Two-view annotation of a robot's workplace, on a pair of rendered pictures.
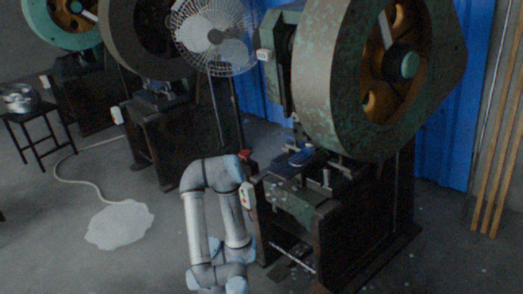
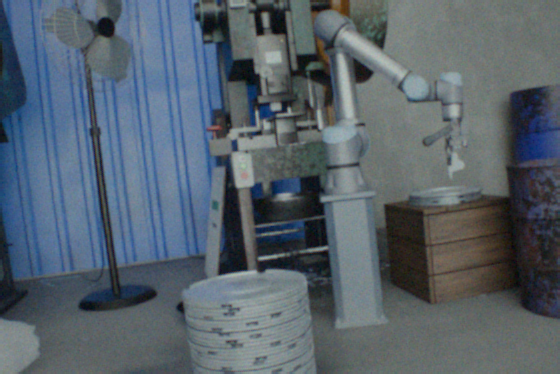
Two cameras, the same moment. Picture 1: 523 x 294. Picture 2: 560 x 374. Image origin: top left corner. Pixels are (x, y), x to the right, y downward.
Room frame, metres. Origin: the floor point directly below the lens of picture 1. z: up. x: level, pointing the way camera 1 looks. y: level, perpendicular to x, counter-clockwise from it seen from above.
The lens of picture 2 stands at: (0.75, 2.09, 0.59)
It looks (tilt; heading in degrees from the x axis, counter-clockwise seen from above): 3 degrees down; 297
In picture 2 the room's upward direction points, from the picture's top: 7 degrees counter-clockwise
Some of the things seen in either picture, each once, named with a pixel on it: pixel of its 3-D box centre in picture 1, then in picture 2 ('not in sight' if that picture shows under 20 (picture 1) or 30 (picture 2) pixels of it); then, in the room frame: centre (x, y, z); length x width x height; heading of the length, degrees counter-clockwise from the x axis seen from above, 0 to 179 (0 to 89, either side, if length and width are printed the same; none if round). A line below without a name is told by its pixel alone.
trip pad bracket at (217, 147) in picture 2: (250, 175); (221, 159); (2.01, 0.14, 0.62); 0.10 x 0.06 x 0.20; 39
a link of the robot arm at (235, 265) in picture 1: (232, 272); (421, 91); (1.12, 0.20, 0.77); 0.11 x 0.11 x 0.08; 3
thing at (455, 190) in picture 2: not in sight; (446, 191); (1.12, -0.05, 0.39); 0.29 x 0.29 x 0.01
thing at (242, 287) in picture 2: not in sight; (244, 285); (1.41, 1.04, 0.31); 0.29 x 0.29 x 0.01
